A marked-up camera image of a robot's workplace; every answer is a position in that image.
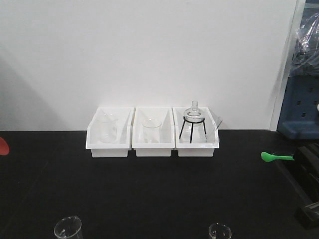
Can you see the right white plastic bin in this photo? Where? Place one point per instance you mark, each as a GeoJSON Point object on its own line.
{"type": "Point", "coordinates": [196, 148]}

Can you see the glass beaker in middle bin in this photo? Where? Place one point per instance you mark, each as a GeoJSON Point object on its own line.
{"type": "Point", "coordinates": [151, 128]}

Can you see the left front glass beaker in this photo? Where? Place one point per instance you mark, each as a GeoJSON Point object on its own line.
{"type": "Point", "coordinates": [69, 228]}

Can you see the white plastic bin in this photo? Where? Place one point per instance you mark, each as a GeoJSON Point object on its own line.
{"type": "Point", "coordinates": [166, 137]}
{"type": "Point", "coordinates": [196, 148]}
{"type": "Point", "coordinates": [122, 145]}

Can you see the blue pegboard rack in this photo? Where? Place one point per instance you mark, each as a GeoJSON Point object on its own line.
{"type": "Point", "coordinates": [299, 117]}

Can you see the right front glass beaker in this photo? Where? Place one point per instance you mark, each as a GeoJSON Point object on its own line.
{"type": "Point", "coordinates": [219, 231]}

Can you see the black lab sink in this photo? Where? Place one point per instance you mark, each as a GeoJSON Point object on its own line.
{"type": "Point", "coordinates": [291, 171]}

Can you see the middle white plastic bin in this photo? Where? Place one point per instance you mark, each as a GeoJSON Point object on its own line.
{"type": "Point", "coordinates": [166, 137]}

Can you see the clear plastic sheet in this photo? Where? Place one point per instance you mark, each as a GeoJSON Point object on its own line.
{"type": "Point", "coordinates": [210, 134]}

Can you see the left white plastic bin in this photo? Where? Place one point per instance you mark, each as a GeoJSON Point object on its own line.
{"type": "Point", "coordinates": [122, 145]}

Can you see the glass beaker in bin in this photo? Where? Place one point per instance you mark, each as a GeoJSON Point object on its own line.
{"type": "Point", "coordinates": [107, 128]}
{"type": "Point", "coordinates": [151, 128]}

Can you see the clear plastic bag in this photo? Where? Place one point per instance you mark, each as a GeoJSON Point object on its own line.
{"type": "Point", "coordinates": [306, 53]}

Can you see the green plastic spoon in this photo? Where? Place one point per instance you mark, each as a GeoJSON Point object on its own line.
{"type": "Point", "coordinates": [270, 157]}

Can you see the glass beaker in left bin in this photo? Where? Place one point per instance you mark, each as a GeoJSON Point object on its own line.
{"type": "Point", "coordinates": [107, 128]}

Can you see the red plastic spoon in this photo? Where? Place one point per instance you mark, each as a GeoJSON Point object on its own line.
{"type": "Point", "coordinates": [4, 147]}

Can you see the round glass flask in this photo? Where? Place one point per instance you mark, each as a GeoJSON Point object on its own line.
{"type": "Point", "coordinates": [194, 113]}

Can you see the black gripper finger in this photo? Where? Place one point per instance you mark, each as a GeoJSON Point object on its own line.
{"type": "Point", "coordinates": [308, 216]}
{"type": "Point", "coordinates": [307, 162]}

